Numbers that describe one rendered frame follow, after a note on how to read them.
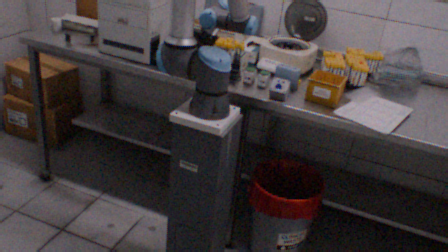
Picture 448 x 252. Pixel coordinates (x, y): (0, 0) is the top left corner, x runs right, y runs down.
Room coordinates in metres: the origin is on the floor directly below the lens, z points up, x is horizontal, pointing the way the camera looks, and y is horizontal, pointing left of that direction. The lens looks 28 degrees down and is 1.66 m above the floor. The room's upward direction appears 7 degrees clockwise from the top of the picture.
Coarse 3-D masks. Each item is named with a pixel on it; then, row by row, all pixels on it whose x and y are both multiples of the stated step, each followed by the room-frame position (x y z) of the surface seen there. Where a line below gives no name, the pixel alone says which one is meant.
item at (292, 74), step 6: (276, 66) 1.85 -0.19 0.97; (282, 66) 1.85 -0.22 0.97; (276, 72) 1.85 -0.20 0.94; (282, 72) 1.84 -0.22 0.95; (288, 72) 1.83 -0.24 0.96; (294, 72) 1.82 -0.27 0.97; (282, 78) 1.84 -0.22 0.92; (288, 78) 1.83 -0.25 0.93; (294, 78) 1.82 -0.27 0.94; (294, 84) 1.82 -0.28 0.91; (294, 90) 1.82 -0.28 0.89
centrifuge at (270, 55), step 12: (276, 36) 2.23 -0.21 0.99; (264, 48) 2.06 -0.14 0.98; (276, 48) 2.04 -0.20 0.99; (312, 48) 2.10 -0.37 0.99; (264, 60) 2.04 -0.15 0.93; (276, 60) 2.03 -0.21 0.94; (288, 60) 2.00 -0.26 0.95; (300, 60) 1.99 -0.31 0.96; (312, 60) 2.09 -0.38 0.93; (300, 72) 2.00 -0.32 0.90
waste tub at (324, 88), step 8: (320, 72) 1.86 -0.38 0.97; (328, 72) 1.85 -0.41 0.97; (312, 80) 1.74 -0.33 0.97; (320, 80) 1.86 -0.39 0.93; (328, 80) 1.84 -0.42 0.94; (336, 80) 1.83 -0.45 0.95; (344, 80) 1.77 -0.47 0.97; (312, 88) 1.74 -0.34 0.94; (320, 88) 1.73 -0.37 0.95; (328, 88) 1.71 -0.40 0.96; (336, 88) 1.70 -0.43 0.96; (312, 96) 1.74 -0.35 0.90; (320, 96) 1.72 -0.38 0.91; (328, 96) 1.71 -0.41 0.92; (336, 96) 1.70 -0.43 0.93; (320, 104) 1.72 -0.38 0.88; (328, 104) 1.71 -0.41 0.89; (336, 104) 1.72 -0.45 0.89
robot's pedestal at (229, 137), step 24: (240, 120) 1.53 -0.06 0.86; (192, 144) 1.41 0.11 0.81; (216, 144) 1.38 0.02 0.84; (192, 168) 1.40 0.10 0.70; (216, 168) 1.37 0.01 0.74; (192, 192) 1.40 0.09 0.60; (216, 192) 1.37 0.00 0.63; (168, 216) 1.43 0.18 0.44; (192, 216) 1.40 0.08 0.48; (216, 216) 1.40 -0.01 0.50; (168, 240) 1.43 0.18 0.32; (192, 240) 1.40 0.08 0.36; (216, 240) 1.43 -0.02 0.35
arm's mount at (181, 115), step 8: (184, 104) 1.53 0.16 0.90; (176, 112) 1.45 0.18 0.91; (184, 112) 1.46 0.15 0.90; (232, 112) 1.51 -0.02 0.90; (176, 120) 1.42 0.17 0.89; (184, 120) 1.41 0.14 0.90; (192, 120) 1.41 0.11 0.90; (200, 120) 1.41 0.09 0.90; (208, 120) 1.42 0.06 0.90; (216, 120) 1.43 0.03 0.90; (224, 120) 1.43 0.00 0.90; (232, 120) 1.48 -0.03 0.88; (200, 128) 1.39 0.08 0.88; (208, 128) 1.38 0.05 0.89; (216, 128) 1.37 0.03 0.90; (224, 128) 1.41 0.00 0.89
